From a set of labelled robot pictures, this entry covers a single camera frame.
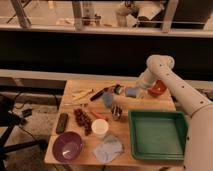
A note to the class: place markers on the red bowl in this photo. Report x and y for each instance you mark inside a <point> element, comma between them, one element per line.
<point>158,89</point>

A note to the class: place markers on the black remote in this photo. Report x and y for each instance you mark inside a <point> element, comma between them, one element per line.
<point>61,124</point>

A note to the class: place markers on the small tape roll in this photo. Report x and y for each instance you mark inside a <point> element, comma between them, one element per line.
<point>118,89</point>

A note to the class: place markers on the black handled knife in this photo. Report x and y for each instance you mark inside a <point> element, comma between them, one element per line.
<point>100,93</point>

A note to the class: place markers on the yellow banana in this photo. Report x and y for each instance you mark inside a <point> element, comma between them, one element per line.
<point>81,94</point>

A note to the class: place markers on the metal cup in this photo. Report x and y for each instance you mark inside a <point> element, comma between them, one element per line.
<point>116,112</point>

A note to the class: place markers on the dark grape bunch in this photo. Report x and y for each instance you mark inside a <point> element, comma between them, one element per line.
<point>83,120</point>

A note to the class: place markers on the blue eraser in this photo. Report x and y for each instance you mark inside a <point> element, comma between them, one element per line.
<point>131,92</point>

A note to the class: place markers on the purple bowl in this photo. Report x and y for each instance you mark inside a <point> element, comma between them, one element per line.
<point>67,147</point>

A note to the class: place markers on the green plastic tray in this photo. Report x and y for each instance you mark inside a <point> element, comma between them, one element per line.
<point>157,135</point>

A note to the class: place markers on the red handled tool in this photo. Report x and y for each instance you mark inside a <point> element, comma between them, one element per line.
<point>97,115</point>

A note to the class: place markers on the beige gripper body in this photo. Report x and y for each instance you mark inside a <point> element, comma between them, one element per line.
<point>140,92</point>

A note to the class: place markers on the blue cloth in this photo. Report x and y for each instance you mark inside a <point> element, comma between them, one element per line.
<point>108,150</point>

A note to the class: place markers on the silver utensil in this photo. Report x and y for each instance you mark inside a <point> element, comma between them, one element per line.
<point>76,104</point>

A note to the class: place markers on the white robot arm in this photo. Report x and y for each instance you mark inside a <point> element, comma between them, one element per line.
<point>199,143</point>

